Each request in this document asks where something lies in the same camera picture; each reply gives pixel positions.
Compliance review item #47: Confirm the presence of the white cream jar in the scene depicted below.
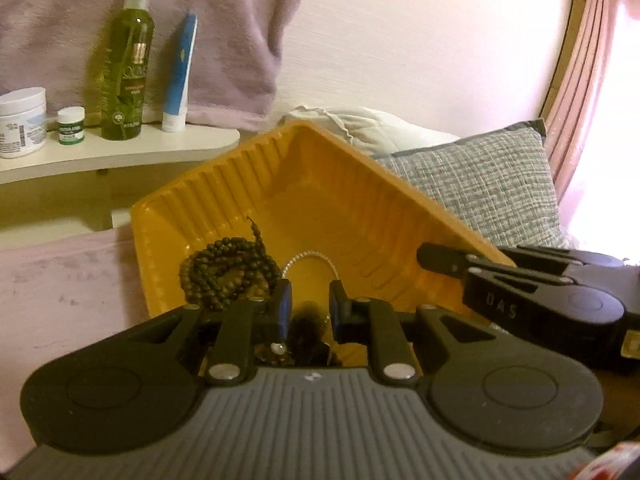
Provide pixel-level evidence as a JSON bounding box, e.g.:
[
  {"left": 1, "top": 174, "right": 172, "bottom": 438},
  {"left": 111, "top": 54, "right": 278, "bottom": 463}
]
[{"left": 0, "top": 87, "right": 48, "bottom": 160}]

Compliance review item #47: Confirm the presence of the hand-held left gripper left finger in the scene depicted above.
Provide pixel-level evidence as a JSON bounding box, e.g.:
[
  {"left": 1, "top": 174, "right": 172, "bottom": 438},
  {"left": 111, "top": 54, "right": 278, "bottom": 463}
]
[{"left": 112, "top": 278, "right": 294, "bottom": 387}]

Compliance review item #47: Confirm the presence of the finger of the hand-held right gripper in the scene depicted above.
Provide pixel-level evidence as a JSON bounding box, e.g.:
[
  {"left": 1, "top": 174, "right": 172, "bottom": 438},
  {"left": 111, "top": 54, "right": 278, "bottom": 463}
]
[
  {"left": 416, "top": 241, "right": 573, "bottom": 335},
  {"left": 499, "top": 244, "right": 627, "bottom": 277}
]

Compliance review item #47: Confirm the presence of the grey woven pillow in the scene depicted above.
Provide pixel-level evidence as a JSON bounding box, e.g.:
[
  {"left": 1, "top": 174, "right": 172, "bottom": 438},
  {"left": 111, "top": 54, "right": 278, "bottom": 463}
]
[{"left": 372, "top": 119, "right": 566, "bottom": 251}]

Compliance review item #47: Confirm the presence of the small green jar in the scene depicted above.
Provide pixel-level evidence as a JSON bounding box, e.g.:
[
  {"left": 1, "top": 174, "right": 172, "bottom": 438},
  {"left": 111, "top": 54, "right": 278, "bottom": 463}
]
[{"left": 56, "top": 106, "right": 86, "bottom": 146}]

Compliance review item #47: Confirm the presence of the blue white tube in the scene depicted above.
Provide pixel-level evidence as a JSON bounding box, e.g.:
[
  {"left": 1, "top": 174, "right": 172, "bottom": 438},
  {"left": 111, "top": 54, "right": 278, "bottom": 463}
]
[{"left": 161, "top": 8, "right": 199, "bottom": 133}]

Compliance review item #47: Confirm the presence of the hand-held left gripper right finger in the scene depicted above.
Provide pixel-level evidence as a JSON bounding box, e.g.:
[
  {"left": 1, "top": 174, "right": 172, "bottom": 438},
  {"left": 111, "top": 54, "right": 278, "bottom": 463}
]
[{"left": 328, "top": 279, "right": 501, "bottom": 387}]

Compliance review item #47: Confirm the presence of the orange plastic tray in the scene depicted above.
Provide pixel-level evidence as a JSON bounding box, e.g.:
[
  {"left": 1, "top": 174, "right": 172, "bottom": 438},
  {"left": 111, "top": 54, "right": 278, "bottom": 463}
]
[{"left": 130, "top": 119, "right": 518, "bottom": 368}]

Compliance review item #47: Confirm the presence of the purple fleece blanket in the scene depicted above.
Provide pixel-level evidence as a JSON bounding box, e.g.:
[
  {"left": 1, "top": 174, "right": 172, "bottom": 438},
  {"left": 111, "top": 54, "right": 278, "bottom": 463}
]
[{"left": 0, "top": 229, "right": 153, "bottom": 453}]

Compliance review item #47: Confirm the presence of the black oblong object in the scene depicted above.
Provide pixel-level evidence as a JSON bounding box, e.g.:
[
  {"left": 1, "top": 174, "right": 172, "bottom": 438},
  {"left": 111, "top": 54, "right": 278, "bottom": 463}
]
[{"left": 291, "top": 301, "right": 328, "bottom": 361}]

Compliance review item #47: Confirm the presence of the dark brown bead necklace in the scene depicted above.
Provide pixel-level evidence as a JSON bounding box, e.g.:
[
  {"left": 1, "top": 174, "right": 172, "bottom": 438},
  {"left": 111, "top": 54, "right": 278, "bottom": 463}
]
[{"left": 178, "top": 217, "right": 285, "bottom": 311}]

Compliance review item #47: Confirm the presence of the pink curtain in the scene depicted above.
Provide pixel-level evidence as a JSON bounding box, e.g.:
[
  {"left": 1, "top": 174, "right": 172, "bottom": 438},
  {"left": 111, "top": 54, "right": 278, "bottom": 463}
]
[{"left": 542, "top": 0, "right": 640, "bottom": 201}]

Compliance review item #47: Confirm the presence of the white pillow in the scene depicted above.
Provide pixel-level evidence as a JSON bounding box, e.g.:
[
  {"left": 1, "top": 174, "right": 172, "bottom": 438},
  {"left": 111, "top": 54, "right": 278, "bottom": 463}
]
[{"left": 277, "top": 106, "right": 461, "bottom": 157}]

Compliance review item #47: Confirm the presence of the green spray bottle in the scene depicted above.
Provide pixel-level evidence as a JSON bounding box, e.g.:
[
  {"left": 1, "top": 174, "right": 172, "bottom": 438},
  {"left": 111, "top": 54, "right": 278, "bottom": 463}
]
[{"left": 100, "top": 0, "right": 157, "bottom": 141}]

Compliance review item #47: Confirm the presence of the silver bead chain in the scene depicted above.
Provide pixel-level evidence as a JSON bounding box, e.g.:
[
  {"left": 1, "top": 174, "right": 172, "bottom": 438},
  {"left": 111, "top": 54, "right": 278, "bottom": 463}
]
[{"left": 281, "top": 251, "right": 342, "bottom": 281}]

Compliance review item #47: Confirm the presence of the hanging purple towel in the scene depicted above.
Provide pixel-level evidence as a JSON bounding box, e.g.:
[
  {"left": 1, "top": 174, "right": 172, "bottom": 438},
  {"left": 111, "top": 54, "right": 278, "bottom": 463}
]
[{"left": 0, "top": 0, "right": 310, "bottom": 133}]

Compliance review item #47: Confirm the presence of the cream wooden shelf unit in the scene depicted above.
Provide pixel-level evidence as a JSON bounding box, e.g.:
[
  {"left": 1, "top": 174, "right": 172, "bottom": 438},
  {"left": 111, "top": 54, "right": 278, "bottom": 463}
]
[{"left": 0, "top": 122, "right": 242, "bottom": 250}]

